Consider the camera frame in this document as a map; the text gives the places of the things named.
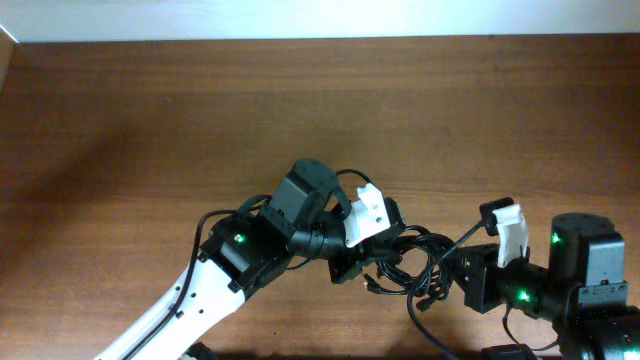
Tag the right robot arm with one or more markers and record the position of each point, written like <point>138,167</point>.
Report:
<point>582,291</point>

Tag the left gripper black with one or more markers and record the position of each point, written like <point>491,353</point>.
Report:
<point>357,257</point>

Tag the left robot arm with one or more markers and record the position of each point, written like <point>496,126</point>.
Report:
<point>308,216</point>

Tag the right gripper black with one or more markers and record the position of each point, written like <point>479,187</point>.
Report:
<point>476,279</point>

